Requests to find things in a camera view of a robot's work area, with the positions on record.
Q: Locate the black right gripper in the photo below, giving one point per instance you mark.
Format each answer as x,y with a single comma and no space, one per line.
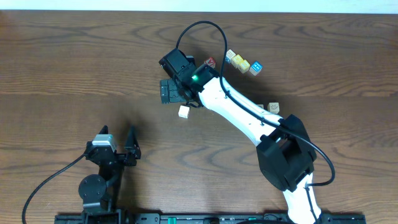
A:
170,85

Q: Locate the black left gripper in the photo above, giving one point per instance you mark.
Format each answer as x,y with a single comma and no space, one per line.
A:
127,159

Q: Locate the green letter Z block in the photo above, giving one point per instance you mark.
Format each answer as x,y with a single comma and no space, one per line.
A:
184,111

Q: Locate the plain drawing wooden block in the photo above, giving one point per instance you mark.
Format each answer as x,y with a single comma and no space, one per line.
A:
273,107

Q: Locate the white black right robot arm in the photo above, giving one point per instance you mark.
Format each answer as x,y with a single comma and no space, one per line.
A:
284,151

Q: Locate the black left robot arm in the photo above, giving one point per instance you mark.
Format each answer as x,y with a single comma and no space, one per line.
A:
100,191

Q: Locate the red letter A block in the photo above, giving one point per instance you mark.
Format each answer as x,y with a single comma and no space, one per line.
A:
210,62

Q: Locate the blue letter X block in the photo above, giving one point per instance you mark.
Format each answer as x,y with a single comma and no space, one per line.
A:
229,55

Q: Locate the yellow topped wooden block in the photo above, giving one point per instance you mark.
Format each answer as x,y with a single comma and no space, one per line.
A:
236,60

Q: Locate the blue topped wooden block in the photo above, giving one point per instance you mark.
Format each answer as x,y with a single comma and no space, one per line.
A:
255,68

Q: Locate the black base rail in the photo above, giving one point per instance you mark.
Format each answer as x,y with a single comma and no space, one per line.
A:
156,218

